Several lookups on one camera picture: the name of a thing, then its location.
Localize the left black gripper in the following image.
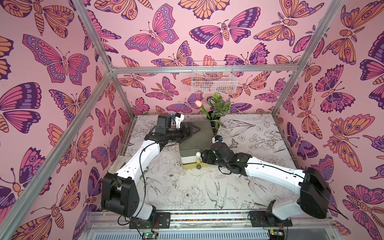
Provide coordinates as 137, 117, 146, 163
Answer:
165, 124, 200, 144

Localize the potted green plant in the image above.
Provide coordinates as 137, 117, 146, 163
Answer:
208, 93, 231, 136

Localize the green three-drawer cabinet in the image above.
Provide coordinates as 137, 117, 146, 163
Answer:
179, 120, 214, 170

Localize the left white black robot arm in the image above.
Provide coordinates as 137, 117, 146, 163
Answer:
101, 122, 201, 222

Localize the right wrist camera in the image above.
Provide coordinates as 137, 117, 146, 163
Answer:
212, 135, 223, 144

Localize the white wire wall basket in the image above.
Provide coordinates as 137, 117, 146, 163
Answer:
191, 65, 238, 94

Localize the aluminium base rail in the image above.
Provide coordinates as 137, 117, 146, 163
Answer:
86, 208, 334, 230

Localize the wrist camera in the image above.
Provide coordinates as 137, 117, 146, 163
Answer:
172, 113, 185, 129
212, 135, 223, 144

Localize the aluminium cage frame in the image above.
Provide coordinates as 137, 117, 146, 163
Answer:
1, 1, 343, 240

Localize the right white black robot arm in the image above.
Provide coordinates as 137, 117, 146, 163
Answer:
200, 141, 331, 221

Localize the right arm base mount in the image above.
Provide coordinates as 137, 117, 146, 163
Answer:
248, 200, 293, 228

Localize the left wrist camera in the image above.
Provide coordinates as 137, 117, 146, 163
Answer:
172, 113, 185, 129

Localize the pink tulip flower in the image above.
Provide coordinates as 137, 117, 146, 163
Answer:
195, 100, 211, 120

